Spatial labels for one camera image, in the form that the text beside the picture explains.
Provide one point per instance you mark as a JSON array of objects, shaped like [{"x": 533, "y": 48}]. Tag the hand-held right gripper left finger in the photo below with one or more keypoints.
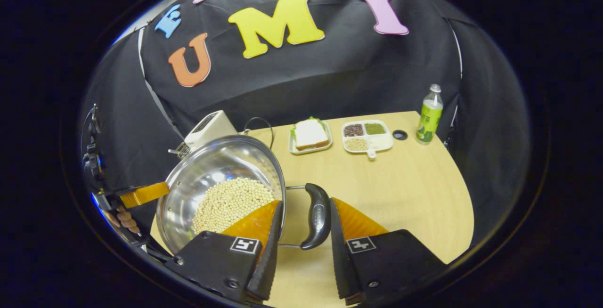
[{"x": 271, "y": 261}]

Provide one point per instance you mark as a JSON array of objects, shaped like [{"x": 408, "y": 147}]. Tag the small tan beans portion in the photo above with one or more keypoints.
[{"x": 356, "y": 144}]

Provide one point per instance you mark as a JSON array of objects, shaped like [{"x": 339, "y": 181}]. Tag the stainless steel pot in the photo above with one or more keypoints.
[{"x": 202, "y": 176}]

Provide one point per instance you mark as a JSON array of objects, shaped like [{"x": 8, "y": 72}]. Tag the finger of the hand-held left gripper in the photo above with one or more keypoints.
[{"x": 143, "y": 194}]

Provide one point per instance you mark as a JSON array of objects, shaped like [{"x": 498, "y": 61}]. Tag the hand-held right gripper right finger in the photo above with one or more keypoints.
[{"x": 339, "y": 261}]

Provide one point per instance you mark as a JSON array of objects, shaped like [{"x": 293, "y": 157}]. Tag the black backdrop cloth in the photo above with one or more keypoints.
[{"x": 330, "y": 77}]

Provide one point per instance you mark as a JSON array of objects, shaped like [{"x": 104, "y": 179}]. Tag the green mung beans portion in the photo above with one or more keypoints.
[{"x": 375, "y": 128}]

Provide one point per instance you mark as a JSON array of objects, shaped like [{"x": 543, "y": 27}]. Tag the white divided tray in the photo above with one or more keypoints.
[{"x": 381, "y": 143}]

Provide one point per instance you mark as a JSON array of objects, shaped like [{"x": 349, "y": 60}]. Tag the dark red beans portion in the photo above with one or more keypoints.
[{"x": 353, "y": 130}]

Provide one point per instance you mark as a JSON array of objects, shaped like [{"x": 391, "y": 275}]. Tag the white bread sandwich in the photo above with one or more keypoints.
[{"x": 310, "y": 134}]

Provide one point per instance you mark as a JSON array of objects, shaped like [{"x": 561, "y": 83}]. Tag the green drink bottle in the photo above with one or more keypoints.
[{"x": 429, "y": 117}]

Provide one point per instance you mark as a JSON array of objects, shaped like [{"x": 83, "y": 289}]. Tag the pile of soybeans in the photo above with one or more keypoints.
[{"x": 231, "y": 204}]

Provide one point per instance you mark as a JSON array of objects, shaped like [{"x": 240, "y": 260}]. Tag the white toaster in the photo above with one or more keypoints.
[{"x": 209, "y": 129}]

